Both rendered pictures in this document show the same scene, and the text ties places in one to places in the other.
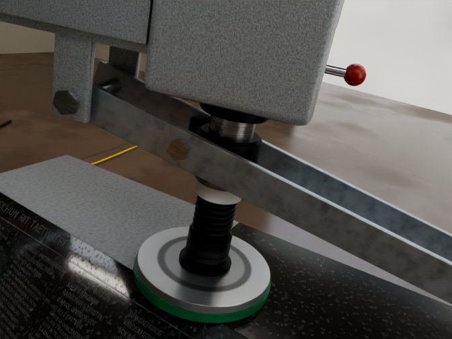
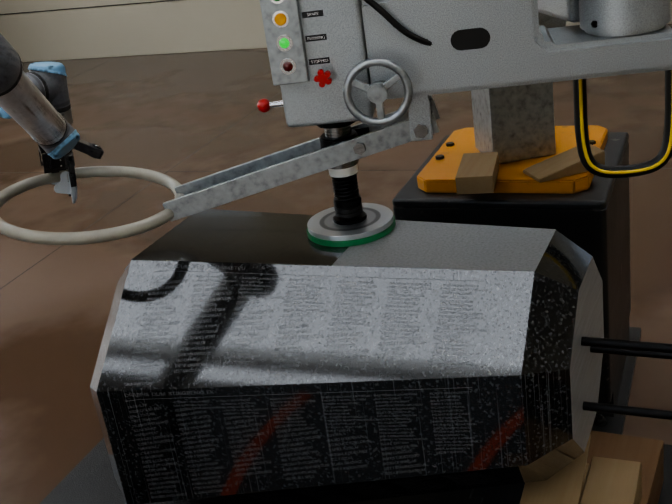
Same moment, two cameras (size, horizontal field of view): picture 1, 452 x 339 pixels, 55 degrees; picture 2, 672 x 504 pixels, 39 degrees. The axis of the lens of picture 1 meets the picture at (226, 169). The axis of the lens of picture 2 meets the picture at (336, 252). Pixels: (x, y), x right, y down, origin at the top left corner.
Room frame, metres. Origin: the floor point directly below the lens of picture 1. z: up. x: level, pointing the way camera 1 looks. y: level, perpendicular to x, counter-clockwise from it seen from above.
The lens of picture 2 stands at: (2.78, 0.05, 1.72)
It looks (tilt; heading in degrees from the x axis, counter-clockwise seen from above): 23 degrees down; 182
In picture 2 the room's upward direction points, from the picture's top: 8 degrees counter-clockwise
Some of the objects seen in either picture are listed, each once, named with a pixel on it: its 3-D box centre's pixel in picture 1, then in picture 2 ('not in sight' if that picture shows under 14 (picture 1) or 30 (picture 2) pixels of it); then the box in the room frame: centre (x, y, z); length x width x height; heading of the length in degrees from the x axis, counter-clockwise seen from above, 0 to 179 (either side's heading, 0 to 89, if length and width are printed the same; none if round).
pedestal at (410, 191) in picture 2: not in sight; (522, 274); (0.04, 0.51, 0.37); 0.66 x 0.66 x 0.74; 68
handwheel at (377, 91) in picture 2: not in sight; (378, 88); (0.73, 0.11, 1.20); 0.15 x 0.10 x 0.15; 83
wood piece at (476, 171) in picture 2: not in sight; (477, 172); (0.26, 0.37, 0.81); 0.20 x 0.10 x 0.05; 166
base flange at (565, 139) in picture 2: not in sight; (514, 156); (0.04, 0.51, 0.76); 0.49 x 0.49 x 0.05; 68
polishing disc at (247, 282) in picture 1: (204, 264); (350, 221); (0.59, 0.00, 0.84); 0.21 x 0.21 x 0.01
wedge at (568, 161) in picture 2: not in sight; (563, 161); (0.26, 0.60, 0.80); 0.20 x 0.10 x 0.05; 105
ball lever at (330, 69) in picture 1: (339, 71); (273, 104); (0.65, -0.13, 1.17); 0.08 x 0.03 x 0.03; 83
